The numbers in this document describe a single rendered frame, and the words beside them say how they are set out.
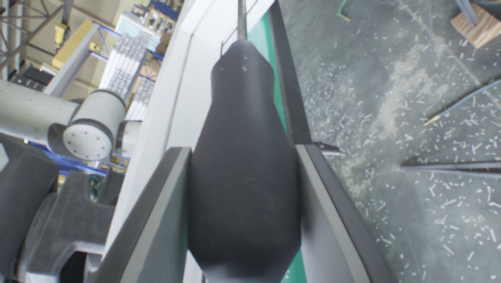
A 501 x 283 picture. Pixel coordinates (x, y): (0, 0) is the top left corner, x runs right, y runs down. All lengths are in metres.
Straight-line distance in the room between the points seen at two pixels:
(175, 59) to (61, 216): 0.22
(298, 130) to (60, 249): 0.28
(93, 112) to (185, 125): 0.27
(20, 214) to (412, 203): 1.05
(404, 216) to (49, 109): 1.07
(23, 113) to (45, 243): 0.26
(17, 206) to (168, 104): 0.21
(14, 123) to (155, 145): 0.36
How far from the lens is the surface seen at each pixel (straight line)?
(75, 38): 5.56
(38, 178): 0.40
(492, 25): 1.23
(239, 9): 0.18
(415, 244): 1.05
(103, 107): 0.52
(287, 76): 0.25
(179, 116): 0.26
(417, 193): 1.08
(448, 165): 0.97
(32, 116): 0.54
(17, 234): 0.37
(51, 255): 0.35
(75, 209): 0.37
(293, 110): 0.22
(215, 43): 0.37
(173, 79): 0.29
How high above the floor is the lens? 0.96
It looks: 29 degrees down
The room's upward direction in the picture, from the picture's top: 66 degrees counter-clockwise
